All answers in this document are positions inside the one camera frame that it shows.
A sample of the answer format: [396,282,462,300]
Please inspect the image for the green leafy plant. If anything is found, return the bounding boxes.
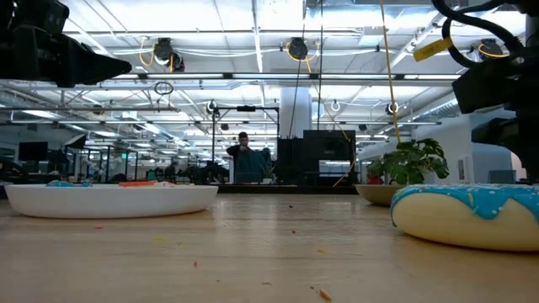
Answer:
[366,137,451,186]

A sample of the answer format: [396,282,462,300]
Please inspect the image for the grey round plate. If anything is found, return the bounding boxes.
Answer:
[355,183,406,207]

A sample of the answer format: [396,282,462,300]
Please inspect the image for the yellow hanging cable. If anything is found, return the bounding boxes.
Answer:
[378,0,402,144]

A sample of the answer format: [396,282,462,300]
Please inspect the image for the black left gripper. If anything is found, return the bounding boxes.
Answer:
[0,0,133,88]

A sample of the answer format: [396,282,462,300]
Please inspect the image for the yellow cable tag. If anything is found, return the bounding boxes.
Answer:
[413,36,454,63]

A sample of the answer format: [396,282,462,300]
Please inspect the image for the person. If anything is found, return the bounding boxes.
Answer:
[226,131,273,185]

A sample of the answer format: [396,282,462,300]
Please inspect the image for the black monitor screen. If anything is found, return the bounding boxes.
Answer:
[276,129,357,186]

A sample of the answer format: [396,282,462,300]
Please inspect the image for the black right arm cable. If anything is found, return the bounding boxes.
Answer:
[430,0,526,71]

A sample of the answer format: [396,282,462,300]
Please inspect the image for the black ceiling cable reel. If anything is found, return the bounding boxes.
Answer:
[152,36,186,72]
[287,36,310,61]

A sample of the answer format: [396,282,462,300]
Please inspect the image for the small blue iced donut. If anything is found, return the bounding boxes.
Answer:
[45,179,93,189]

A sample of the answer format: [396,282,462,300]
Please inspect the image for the large blue iced donut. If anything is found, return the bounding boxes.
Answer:
[390,183,539,253]

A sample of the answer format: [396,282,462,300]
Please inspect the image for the black hanging cable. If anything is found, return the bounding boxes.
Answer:
[318,0,325,131]

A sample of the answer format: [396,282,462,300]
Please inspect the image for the black metal gantry frame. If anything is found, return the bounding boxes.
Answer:
[211,105,280,186]

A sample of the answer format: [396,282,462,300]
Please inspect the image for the white round plate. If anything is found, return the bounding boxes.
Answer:
[3,183,220,220]

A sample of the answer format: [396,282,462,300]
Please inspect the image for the black aluminium table frame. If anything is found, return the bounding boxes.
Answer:
[216,183,359,195]

